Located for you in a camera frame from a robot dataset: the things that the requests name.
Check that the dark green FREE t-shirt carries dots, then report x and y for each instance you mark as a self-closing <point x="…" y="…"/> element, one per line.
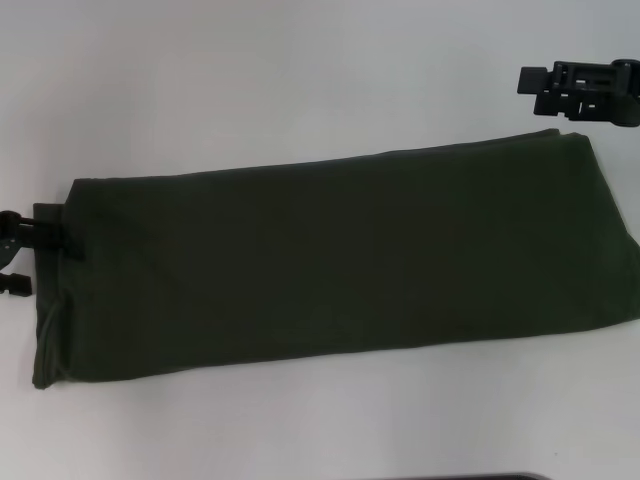
<point x="325" y="260"/>

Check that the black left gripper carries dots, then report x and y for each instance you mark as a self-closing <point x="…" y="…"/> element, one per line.
<point x="6" y="240"/>

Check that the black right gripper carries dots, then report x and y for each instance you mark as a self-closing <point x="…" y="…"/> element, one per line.
<point x="627" y="92"/>

